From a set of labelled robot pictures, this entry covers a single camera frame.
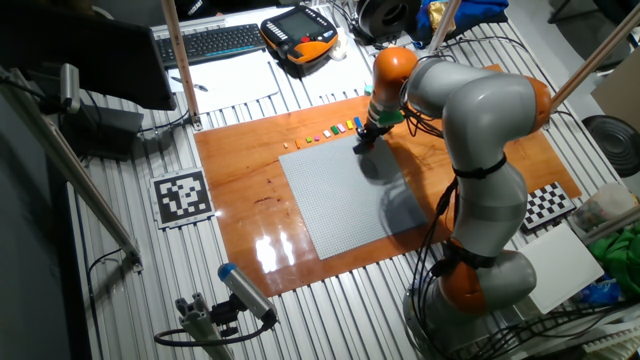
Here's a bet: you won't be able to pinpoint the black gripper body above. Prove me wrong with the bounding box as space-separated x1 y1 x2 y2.
358 120 396 145

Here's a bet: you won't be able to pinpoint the grey Lego baseplate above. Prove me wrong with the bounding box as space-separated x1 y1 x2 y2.
278 130 429 261

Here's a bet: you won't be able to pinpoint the white crumpled tissue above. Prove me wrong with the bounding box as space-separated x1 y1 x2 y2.
329 34 349 62

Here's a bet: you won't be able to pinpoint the black round spool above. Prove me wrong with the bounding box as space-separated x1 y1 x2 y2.
355 0 424 44

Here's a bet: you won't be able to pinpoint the orange black teach pendant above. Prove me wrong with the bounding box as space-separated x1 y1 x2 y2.
259 4 340 65

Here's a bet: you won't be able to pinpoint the glossy wooden board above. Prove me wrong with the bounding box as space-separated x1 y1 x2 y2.
193 63 584 299

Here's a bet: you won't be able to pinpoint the gold foil wrap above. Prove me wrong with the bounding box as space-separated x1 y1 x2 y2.
429 1 457 32

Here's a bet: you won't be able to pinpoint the blue cloth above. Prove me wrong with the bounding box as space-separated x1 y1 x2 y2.
414 0 510 37

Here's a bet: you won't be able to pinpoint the dark pen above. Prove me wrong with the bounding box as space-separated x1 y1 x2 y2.
169 75 209 93

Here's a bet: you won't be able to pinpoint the black computer keyboard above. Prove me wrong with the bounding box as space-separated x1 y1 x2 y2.
153 22 267 70

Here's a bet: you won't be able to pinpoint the black white fiducial marker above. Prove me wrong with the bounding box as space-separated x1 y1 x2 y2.
149 167 216 230

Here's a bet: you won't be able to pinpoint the black white checkerboard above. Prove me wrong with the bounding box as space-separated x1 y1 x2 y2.
519 181 577 231

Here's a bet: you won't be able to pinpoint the white flat box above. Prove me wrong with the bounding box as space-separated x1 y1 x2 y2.
514 222 606 316

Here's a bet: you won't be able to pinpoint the short aluminium profile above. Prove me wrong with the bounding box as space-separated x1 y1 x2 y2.
174 292 236 360

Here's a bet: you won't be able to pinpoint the clear plastic jar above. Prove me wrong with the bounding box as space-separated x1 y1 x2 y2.
569 182 639 234

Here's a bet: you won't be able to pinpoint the black ribbed round object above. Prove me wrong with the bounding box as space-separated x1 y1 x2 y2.
582 115 640 179

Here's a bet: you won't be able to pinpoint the dark box under monitor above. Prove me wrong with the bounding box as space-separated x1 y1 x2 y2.
59 102 145 161

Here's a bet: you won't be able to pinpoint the blue plastic bag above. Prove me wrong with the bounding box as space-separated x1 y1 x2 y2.
574 277 624 306

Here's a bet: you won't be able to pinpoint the green cloth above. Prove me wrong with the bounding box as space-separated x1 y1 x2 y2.
599 234 640 296

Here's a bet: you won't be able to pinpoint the black computer monitor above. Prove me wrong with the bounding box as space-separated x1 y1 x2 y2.
0 0 177 112

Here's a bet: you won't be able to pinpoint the white ribbed plastic part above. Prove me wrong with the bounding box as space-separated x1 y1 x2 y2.
582 324 640 356

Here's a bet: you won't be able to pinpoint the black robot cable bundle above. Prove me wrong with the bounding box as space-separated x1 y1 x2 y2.
399 52 501 360

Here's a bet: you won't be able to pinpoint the silver frame post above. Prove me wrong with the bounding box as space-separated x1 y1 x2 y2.
427 0 462 54

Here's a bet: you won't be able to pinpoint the silver camera with blue end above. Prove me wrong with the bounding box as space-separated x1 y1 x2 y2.
217 262 279 324

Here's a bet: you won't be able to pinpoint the black monitor cable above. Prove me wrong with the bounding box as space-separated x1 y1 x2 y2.
137 109 191 135

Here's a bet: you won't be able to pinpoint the slanted frame post with bracket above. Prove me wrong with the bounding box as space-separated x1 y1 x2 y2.
160 0 204 132

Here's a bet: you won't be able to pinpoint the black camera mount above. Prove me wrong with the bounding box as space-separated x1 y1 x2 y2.
209 294 242 339

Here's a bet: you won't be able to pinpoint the slanted bare frame post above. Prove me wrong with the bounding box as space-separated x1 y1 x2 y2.
549 2 640 114

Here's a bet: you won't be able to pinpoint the black cables beside robot base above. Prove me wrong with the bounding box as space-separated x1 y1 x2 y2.
449 299 640 360

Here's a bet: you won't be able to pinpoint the black camera cable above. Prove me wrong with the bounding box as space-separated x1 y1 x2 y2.
153 312 279 349

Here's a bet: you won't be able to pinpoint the long aluminium frame beam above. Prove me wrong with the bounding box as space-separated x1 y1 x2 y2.
0 67 144 274

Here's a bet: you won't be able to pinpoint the silver camera on beam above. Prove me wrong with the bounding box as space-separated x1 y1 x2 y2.
59 62 81 115

